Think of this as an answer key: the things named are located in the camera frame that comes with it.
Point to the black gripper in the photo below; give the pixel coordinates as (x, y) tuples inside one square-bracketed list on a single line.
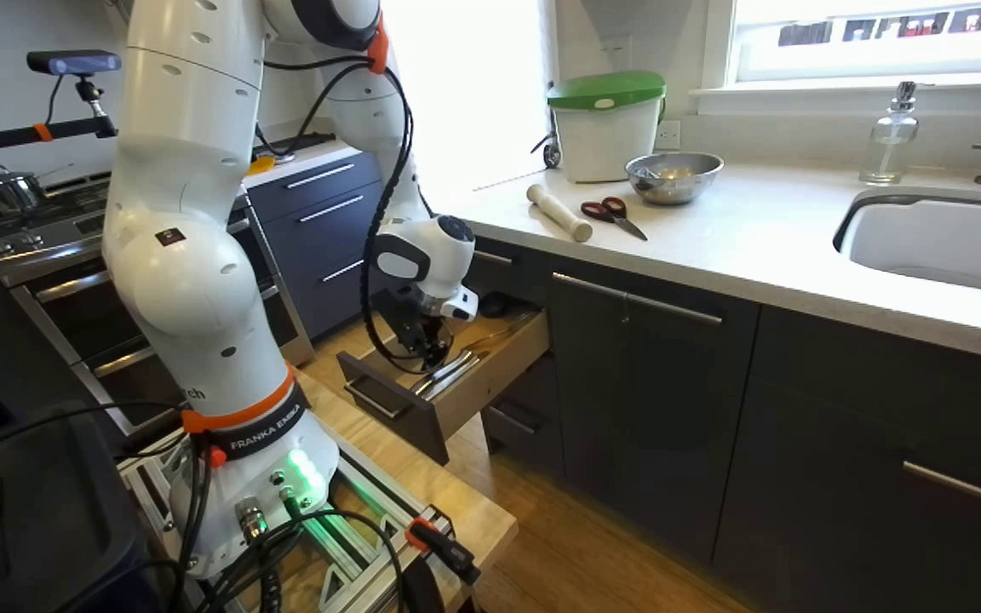
[(427, 324)]

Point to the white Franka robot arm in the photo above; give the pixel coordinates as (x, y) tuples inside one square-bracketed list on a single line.
[(189, 227)]

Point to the open wooden drawer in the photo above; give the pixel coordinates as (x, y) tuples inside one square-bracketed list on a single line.
[(479, 376)]

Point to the blue drawer cabinet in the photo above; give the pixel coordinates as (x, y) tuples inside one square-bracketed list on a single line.
[(340, 242)]

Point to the metal cylinder utensil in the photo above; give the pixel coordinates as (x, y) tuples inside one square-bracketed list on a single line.
[(457, 371)]

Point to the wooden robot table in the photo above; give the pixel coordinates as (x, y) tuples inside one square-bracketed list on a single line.
[(443, 487)]

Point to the orange black clamp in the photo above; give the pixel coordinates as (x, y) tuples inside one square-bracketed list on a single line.
[(443, 546)]

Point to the bright glass door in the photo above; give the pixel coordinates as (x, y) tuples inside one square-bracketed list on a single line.
[(479, 89)]

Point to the white bin with green lid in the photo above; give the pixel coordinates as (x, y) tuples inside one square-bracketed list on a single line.
[(606, 130)]

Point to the metal bowl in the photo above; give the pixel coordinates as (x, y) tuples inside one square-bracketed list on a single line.
[(676, 177)]

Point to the dark lower kitchen cabinet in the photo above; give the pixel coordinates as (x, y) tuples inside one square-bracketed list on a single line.
[(742, 419)]

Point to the steel kitchen stove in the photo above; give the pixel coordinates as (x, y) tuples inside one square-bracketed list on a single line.
[(48, 242)]

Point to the black box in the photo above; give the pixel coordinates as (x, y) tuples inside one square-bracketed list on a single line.
[(25, 512)]

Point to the steel kettle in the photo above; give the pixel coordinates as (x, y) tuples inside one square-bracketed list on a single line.
[(8, 192)]

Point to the clear soap bottle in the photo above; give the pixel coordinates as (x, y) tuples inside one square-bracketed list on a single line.
[(889, 138)]

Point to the white kitchen sink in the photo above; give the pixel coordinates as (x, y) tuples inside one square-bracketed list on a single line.
[(945, 242)]

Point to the bright kitchen window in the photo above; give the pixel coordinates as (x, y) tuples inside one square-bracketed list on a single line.
[(876, 37)]

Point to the aluminium base frame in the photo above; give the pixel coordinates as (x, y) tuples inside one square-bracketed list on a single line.
[(360, 531)]

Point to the black camera on tripod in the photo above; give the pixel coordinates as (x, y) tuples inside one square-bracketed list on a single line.
[(71, 62)]

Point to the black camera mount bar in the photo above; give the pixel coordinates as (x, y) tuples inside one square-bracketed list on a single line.
[(14, 138)]

